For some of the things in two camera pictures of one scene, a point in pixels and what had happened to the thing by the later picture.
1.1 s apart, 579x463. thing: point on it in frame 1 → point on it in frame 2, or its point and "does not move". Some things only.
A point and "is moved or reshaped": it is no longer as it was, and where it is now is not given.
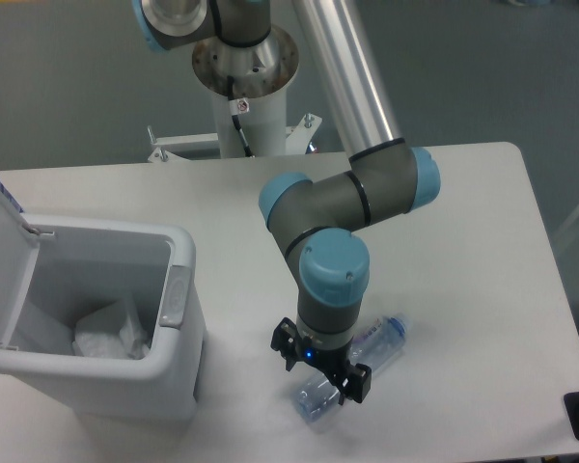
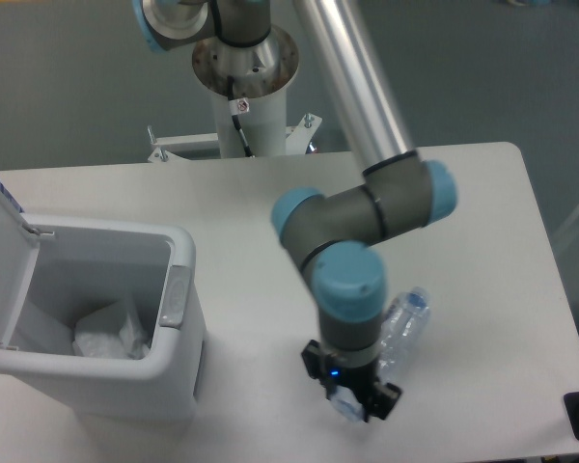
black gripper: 352,381 → 377,398
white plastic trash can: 80,265 does not move
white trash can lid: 10,251 does not move
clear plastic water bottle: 374,346 is moved or reshaped
